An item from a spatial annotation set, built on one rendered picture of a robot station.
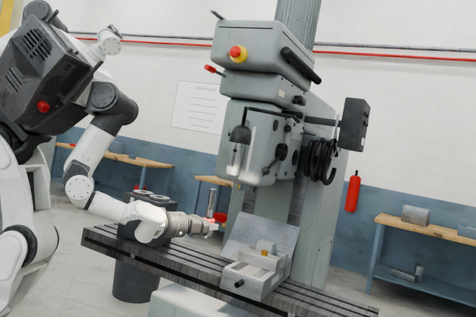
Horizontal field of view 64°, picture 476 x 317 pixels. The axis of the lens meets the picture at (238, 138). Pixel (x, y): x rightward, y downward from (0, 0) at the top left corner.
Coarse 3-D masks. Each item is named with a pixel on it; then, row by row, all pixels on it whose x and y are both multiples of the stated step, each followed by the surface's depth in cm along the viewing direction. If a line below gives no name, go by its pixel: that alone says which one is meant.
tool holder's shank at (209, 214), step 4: (212, 192) 142; (212, 196) 142; (208, 200) 142; (212, 200) 142; (208, 204) 143; (212, 204) 142; (208, 208) 142; (212, 208) 142; (208, 212) 142; (212, 212) 142; (208, 216) 142; (212, 216) 142
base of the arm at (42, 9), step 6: (36, 0) 131; (42, 0) 131; (30, 6) 130; (36, 6) 130; (42, 6) 130; (48, 6) 131; (24, 12) 130; (30, 12) 129; (36, 12) 129; (42, 12) 129; (48, 12) 130; (24, 18) 129; (42, 18) 129; (66, 30) 142
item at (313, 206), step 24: (336, 168) 195; (240, 192) 193; (264, 192) 187; (288, 192) 182; (312, 192) 177; (336, 192) 205; (264, 216) 186; (288, 216) 180; (312, 216) 176; (336, 216) 215; (312, 240) 175; (312, 264) 180
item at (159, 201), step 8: (128, 192) 172; (136, 192) 170; (144, 192) 172; (152, 192) 176; (128, 200) 170; (136, 200) 167; (144, 200) 165; (152, 200) 164; (160, 200) 164; (168, 200) 167; (168, 208) 165; (176, 208) 170; (120, 224) 171; (128, 224) 168; (136, 224) 166; (120, 232) 170; (128, 232) 168; (136, 240) 165; (152, 240) 160; (160, 240) 164; (168, 240) 168
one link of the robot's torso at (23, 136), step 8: (0, 112) 129; (0, 120) 129; (8, 120) 128; (16, 128) 127; (24, 128) 129; (24, 136) 127; (32, 136) 128; (40, 136) 133; (48, 136) 137; (24, 144) 130; (32, 144) 132; (16, 152) 130; (24, 152) 132; (32, 152) 136; (24, 160) 136
